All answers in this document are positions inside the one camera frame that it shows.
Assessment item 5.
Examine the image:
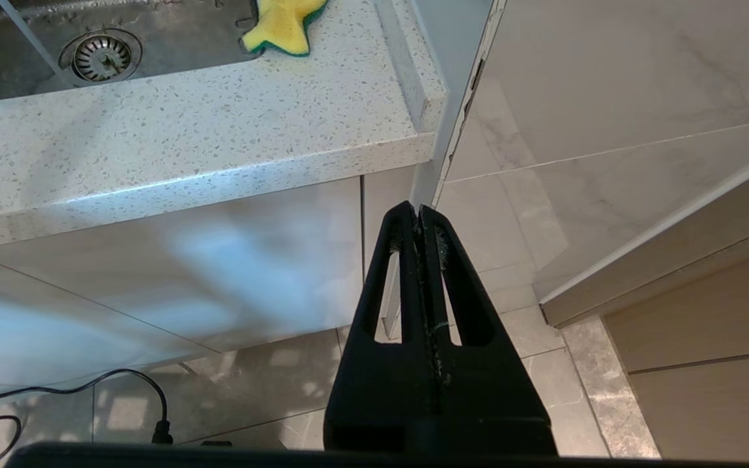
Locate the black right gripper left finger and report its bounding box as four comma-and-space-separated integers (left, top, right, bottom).
324, 201, 441, 456

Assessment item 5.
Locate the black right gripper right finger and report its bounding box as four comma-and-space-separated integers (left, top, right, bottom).
419, 205, 557, 456

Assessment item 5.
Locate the yellow green sponge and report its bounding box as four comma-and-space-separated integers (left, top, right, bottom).
241, 0, 328, 57

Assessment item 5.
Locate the stainless steel sink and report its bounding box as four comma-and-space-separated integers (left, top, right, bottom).
0, 0, 263, 107

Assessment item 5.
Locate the metal sink drain strainer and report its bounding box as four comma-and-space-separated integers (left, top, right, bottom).
58, 29, 143, 87

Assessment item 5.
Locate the narrow glossy cabinet door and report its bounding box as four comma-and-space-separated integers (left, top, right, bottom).
361, 166, 414, 339

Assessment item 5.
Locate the light wooden cabinet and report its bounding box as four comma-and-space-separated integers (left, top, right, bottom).
537, 140, 749, 463

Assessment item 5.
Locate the wide glossy cabinet door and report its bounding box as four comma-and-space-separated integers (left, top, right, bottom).
0, 175, 363, 391

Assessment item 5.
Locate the black cable with plug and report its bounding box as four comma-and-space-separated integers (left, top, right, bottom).
0, 369, 174, 447

